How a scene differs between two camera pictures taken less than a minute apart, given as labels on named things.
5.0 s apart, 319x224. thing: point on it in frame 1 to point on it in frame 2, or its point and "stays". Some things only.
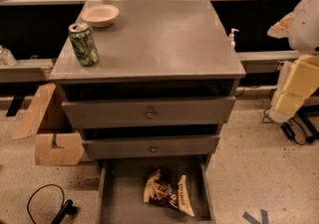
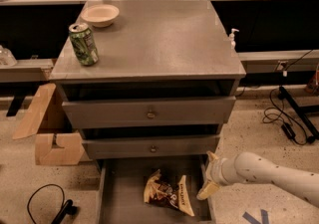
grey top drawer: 173,112 stays
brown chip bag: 167,194 stays
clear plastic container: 6,57 stays
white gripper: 305,27 to 215,170
